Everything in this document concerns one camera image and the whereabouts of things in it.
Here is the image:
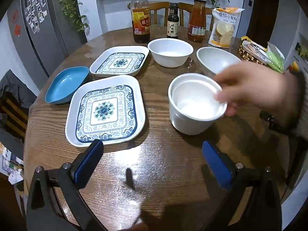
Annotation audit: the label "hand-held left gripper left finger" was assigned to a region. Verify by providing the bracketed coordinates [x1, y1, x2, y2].
[26, 139, 109, 231]

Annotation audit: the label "blue dish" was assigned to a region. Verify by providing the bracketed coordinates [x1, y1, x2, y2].
[45, 66, 90, 105]

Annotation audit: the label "large blue patterned plate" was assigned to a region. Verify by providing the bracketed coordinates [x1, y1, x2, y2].
[65, 74, 146, 148]

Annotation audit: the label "small deep white bowl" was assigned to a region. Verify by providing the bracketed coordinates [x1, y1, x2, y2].
[168, 73, 228, 136]

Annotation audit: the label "dark cloth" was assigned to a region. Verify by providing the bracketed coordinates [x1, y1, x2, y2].
[0, 70, 36, 101]

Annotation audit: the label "flour bag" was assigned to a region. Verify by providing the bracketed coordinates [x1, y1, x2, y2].
[208, 7, 245, 48]

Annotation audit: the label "wide white bowl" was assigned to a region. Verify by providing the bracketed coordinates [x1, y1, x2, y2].
[196, 47, 243, 76]

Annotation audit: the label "small blue patterned plate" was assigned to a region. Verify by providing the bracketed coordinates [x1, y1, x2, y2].
[90, 46, 150, 78]

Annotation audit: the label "pile of papers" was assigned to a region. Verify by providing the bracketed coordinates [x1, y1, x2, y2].
[0, 144, 24, 186]

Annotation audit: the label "white cabinet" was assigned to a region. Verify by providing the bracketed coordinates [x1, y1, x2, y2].
[284, 24, 308, 73]

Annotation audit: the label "grey fridge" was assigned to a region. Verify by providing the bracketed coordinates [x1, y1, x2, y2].
[7, 0, 87, 77]

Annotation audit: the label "trailing green vine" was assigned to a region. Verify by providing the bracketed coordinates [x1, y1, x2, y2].
[53, 0, 90, 33]

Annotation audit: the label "striped cushion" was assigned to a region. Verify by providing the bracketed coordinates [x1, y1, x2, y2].
[0, 94, 29, 140]

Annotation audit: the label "person's right hand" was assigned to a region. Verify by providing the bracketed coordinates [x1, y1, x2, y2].
[214, 63, 304, 130]

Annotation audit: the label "green bag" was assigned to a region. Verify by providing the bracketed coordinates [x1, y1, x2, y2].
[267, 42, 285, 73]

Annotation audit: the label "dark door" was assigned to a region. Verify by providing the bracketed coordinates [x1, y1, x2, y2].
[247, 0, 280, 44]

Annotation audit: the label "vinegar bottle with yellow cap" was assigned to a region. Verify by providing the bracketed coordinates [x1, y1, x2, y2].
[131, 0, 151, 44]

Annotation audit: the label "red sauce bottle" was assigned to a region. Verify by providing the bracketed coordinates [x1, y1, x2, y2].
[188, 0, 207, 42]

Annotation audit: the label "medium white bowl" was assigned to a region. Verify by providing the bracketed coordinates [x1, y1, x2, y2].
[147, 38, 194, 68]

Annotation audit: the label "wooden chair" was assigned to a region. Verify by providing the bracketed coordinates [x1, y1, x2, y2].
[127, 2, 170, 27]
[178, 2, 214, 30]

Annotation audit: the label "small dark soy sauce bottle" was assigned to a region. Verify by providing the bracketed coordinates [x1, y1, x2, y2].
[167, 2, 179, 39]

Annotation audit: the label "white oval dish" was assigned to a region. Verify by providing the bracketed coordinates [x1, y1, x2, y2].
[242, 40, 270, 64]

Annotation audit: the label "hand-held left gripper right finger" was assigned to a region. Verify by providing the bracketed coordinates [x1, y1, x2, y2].
[202, 141, 283, 231]

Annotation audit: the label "metal tongs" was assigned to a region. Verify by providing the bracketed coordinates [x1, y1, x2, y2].
[253, 46, 269, 59]

